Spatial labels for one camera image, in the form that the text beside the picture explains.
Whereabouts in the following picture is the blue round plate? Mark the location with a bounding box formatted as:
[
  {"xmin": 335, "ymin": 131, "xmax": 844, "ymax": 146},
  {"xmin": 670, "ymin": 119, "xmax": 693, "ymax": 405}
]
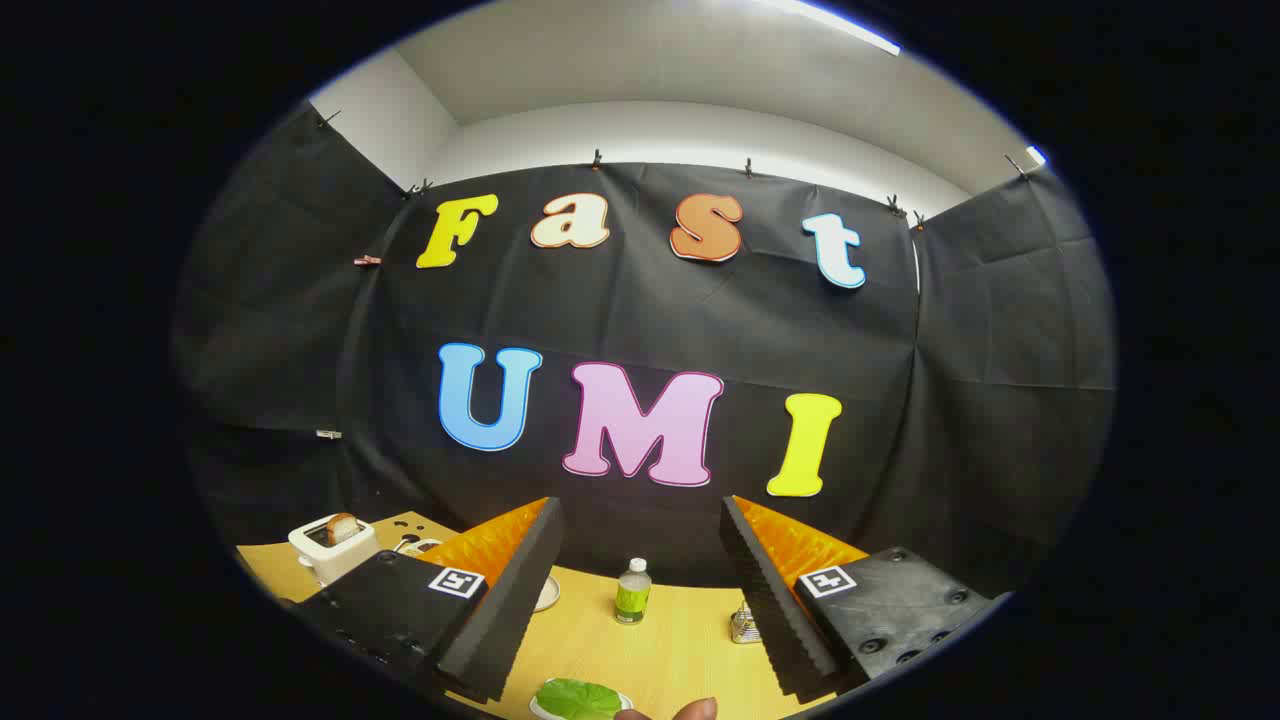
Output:
[{"xmin": 528, "ymin": 680, "xmax": 635, "ymax": 720}]

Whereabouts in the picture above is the green label plastic bottle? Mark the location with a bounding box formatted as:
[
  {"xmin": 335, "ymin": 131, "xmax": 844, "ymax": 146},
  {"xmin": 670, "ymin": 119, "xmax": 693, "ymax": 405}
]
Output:
[{"xmin": 614, "ymin": 558, "xmax": 653, "ymax": 626}]

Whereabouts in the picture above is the green lettuce leaf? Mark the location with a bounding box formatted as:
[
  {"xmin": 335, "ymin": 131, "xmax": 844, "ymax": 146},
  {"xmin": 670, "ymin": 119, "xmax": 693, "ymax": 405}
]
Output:
[{"xmin": 537, "ymin": 679, "xmax": 623, "ymax": 720}]

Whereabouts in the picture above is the white toaster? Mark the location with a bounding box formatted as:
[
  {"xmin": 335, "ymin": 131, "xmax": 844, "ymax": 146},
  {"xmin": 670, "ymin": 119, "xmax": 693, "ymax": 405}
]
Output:
[{"xmin": 288, "ymin": 513, "xmax": 381, "ymax": 588}]

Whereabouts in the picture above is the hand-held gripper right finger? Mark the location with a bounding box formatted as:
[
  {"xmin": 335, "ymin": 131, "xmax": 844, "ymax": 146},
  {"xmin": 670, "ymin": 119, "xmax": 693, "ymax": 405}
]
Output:
[{"xmin": 720, "ymin": 494, "xmax": 1004, "ymax": 701}]

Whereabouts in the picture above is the black backdrop cloth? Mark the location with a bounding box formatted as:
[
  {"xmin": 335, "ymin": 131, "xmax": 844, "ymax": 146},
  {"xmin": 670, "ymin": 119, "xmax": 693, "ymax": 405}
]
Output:
[{"xmin": 172, "ymin": 100, "xmax": 1118, "ymax": 601}]

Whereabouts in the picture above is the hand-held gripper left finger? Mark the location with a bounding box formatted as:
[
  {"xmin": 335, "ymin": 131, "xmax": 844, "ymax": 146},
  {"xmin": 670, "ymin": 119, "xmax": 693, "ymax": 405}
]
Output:
[{"xmin": 295, "ymin": 496, "xmax": 566, "ymax": 703}]

